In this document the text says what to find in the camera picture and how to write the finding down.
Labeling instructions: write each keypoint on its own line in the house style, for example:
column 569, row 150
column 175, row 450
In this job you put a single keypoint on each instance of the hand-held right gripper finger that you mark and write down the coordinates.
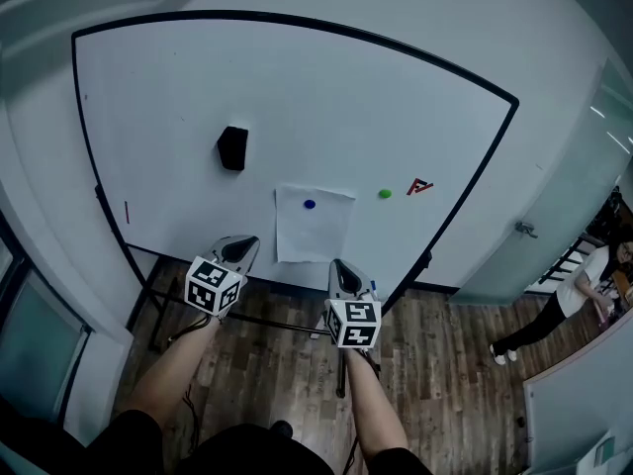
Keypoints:
column 334, row 282
column 362, row 281

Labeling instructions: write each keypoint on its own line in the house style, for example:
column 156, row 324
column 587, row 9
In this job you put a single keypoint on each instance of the small pale green box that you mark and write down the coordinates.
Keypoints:
column 604, row 452

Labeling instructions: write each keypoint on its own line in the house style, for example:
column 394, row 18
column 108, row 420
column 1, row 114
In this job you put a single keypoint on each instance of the round blue magnet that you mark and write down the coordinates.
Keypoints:
column 309, row 204

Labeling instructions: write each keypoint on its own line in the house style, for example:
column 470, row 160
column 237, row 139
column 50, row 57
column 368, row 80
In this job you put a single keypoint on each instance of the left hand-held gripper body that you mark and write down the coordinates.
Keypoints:
column 210, row 287

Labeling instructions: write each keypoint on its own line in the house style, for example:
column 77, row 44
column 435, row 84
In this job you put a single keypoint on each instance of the person's black shoe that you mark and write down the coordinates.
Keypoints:
column 282, row 427

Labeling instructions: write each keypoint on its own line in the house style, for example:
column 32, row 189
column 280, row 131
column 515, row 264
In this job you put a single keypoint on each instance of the white desk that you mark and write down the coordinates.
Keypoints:
column 586, row 465

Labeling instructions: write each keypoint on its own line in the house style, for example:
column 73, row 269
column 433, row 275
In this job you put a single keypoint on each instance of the black-framed window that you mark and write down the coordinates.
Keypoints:
column 34, row 344

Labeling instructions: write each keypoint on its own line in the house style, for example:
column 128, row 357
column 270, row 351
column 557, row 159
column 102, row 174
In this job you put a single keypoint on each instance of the person's black clothing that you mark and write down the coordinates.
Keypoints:
column 247, row 455

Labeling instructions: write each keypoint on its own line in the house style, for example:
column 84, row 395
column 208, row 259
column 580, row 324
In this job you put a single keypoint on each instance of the round green magnet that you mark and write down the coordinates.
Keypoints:
column 385, row 194

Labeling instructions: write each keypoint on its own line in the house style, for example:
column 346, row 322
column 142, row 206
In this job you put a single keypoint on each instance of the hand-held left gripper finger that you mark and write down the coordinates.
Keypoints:
column 232, row 240
column 251, row 262

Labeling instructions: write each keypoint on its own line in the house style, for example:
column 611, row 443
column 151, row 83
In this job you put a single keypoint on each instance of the black stair railing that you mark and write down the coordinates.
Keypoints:
column 566, row 261

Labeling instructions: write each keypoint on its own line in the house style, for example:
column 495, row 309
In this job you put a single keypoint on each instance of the white paper sheet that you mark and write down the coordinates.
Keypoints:
column 311, row 235

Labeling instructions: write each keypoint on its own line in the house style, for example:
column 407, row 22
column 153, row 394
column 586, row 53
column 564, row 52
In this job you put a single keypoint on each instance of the frosted glass door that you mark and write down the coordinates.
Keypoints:
column 544, row 216

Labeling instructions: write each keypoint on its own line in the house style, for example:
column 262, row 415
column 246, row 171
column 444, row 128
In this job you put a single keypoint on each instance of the red angular logo magnet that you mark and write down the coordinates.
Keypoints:
column 420, row 186

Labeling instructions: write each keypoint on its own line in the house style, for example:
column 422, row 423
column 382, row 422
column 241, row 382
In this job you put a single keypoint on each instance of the black whiteboard eraser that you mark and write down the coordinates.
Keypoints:
column 232, row 149

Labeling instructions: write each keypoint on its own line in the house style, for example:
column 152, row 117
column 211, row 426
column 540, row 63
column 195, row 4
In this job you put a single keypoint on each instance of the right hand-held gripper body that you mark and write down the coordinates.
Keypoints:
column 356, row 324

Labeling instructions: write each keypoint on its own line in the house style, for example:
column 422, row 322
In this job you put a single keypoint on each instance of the thin red strip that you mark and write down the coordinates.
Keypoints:
column 126, row 212

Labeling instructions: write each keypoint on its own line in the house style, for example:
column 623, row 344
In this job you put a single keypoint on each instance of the black-framed whiteboard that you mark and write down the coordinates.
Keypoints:
column 321, row 117

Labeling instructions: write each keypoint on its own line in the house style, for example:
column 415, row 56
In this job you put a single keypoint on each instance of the person's right forearm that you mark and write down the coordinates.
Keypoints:
column 376, row 404

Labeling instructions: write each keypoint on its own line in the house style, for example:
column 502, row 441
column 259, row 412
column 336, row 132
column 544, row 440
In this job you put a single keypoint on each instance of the person's left forearm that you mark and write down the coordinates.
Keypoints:
column 168, row 369

